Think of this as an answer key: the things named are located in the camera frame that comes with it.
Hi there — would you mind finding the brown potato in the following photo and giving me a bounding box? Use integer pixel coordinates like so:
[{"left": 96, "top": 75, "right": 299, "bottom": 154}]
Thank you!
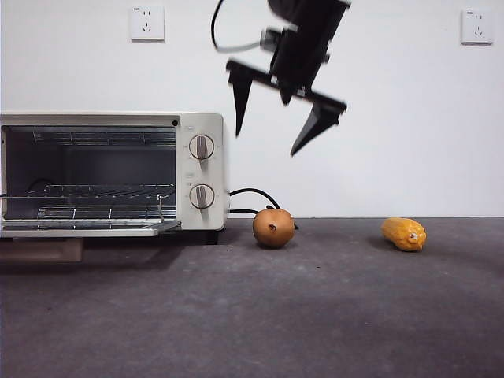
[{"left": 252, "top": 209, "right": 296, "bottom": 250}]

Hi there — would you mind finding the glass oven door with handle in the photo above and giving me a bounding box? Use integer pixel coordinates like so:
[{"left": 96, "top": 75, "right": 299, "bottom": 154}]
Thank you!
[{"left": 0, "top": 218, "right": 183, "bottom": 263}]

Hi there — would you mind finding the beige round oven knob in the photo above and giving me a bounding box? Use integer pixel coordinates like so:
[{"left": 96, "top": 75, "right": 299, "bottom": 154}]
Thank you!
[
  {"left": 188, "top": 134, "right": 217, "bottom": 162},
  {"left": 188, "top": 183, "right": 217, "bottom": 212}
]

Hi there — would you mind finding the cream white toaster oven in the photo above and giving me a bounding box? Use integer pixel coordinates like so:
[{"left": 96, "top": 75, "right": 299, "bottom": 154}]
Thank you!
[{"left": 0, "top": 111, "right": 230, "bottom": 246}]

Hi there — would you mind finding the yellow corn cob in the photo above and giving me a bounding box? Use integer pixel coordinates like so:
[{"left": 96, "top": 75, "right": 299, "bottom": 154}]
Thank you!
[{"left": 380, "top": 217, "right": 428, "bottom": 254}]

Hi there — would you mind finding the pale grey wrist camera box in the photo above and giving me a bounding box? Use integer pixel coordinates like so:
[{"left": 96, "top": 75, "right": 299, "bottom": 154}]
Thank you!
[{"left": 259, "top": 25, "right": 288, "bottom": 52}]

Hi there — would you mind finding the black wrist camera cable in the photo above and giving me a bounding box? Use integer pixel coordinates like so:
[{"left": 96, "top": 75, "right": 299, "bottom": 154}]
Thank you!
[{"left": 211, "top": 0, "right": 264, "bottom": 54}]

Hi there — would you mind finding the black oven power cable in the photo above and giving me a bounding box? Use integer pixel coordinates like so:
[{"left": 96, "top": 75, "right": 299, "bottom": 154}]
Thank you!
[{"left": 228, "top": 188, "right": 299, "bottom": 232}]

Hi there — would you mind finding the white wall socket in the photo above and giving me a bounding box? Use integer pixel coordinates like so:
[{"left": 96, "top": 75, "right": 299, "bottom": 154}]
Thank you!
[
  {"left": 130, "top": 6, "right": 165, "bottom": 43},
  {"left": 460, "top": 9, "right": 494, "bottom": 46}
]

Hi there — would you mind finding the metal wire oven rack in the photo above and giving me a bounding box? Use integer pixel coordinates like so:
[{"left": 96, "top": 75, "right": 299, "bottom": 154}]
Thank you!
[{"left": 0, "top": 183, "right": 177, "bottom": 230}]

